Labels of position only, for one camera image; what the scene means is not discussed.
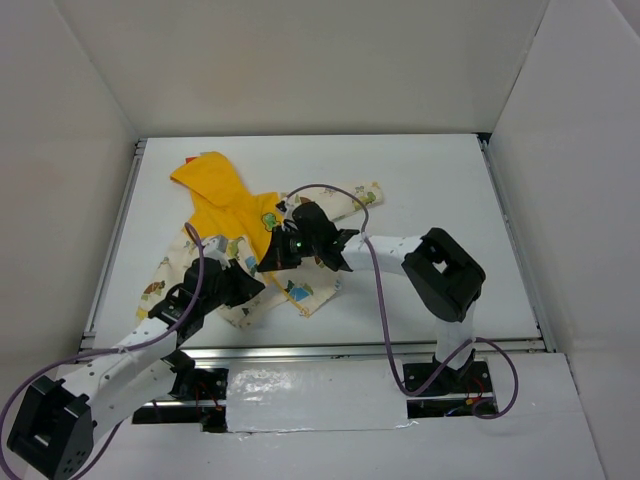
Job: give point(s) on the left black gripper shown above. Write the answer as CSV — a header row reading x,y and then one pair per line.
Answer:
x,y
245,288

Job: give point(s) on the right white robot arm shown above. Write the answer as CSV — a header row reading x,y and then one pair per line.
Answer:
x,y
445,277

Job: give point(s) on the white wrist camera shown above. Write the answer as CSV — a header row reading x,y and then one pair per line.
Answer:
x,y
215,248
287,205

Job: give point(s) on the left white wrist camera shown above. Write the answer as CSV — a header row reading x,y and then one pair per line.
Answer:
x,y
215,248

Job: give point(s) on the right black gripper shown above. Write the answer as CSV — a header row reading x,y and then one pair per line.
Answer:
x,y
278,250

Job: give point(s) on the white taped cover plate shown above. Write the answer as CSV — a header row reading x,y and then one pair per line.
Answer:
x,y
334,395

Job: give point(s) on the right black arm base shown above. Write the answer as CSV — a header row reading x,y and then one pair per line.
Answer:
x,y
472,380

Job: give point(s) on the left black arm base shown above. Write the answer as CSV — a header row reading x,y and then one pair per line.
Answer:
x,y
206,389

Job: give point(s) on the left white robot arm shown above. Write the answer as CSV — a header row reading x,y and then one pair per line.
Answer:
x,y
59,421

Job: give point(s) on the yellow hooded dinosaur print jacket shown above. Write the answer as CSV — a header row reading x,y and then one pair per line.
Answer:
x,y
224,206

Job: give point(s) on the aluminium front rail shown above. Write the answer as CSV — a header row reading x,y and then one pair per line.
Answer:
x,y
323,350

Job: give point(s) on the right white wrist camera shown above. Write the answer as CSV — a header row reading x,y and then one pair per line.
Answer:
x,y
287,205

